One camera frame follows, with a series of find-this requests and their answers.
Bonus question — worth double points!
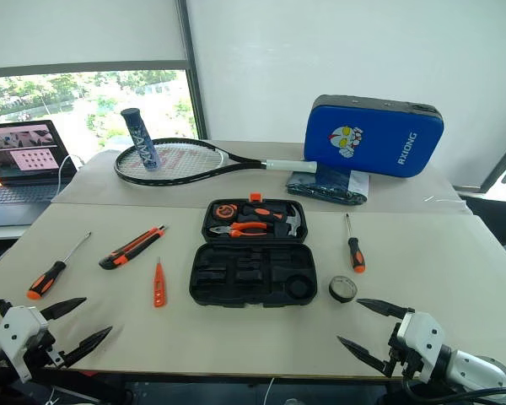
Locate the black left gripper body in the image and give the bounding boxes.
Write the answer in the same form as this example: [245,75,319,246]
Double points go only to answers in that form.
[23,324,68,373]

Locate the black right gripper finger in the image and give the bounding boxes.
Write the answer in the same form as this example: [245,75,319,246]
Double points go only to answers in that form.
[356,298,416,321]
[336,335,394,378]

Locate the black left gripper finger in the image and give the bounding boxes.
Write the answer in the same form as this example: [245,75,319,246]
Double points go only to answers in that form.
[62,325,114,368]
[40,297,88,321]

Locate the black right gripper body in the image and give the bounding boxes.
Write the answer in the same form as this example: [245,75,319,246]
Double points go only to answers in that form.
[386,320,425,383]

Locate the orange black screwdriver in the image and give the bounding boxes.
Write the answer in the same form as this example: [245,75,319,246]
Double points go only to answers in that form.
[345,212,367,274]
[26,230,93,301]

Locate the orange black utility knife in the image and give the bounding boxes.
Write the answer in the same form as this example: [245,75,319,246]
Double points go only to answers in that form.
[98,225,169,272]

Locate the orange voltage tester pen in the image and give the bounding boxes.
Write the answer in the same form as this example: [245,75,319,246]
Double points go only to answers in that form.
[153,256,168,309]

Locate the black tool case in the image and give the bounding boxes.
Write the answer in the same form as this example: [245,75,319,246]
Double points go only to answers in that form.
[188,192,320,308]

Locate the black electrical tape roll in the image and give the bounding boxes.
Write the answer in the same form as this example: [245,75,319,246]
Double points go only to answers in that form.
[328,274,358,304]

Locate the dark blue packaged cloth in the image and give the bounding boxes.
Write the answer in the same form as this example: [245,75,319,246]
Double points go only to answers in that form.
[286,165,370,208]

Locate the black laptop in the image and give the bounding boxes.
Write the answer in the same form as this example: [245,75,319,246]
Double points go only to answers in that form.
[0,119,78,230]

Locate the orange black claw hammer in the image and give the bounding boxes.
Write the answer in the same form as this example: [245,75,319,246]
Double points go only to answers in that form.
[240,203,301,238]

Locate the blue RXIONG kick pad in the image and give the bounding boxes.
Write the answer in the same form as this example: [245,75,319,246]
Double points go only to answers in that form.
[303,94,445,179]

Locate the blue cylindrical tube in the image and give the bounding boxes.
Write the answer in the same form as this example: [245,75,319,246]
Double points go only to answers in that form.
[120,107,159,172]

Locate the orange black tape measure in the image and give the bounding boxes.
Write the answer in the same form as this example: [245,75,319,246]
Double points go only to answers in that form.
[213,202,238,221]

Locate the black tennis racket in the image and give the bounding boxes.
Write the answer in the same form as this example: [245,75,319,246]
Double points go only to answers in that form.
[113,137,319,188]

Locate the white roller blind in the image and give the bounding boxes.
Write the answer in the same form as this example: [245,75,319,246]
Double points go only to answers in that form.
[0,0,190,72]

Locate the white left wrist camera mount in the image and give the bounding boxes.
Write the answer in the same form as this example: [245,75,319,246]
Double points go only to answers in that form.
[0,305,51,384]

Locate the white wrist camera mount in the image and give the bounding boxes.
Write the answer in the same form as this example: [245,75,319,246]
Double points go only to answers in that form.
[0,305,51,384]
[396,310,447,383]

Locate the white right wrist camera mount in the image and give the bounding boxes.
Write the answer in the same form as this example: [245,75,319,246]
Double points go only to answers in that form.
[396,310,447,383]

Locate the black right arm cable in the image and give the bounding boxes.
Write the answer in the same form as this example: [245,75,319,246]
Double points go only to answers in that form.
[401,377,506,405]

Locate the white hanging cable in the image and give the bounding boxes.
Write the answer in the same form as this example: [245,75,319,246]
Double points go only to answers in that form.
[262,376,277,405]

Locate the white laptop cable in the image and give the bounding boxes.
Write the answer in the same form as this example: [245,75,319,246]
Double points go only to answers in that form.
[56,153,86,192]

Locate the orange handled pliers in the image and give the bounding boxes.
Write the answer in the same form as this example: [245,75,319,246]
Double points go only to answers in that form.
[207,220,268,239]

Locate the dark window frame pillar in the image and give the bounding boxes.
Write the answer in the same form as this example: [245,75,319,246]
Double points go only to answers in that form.
[177,0,208,143]

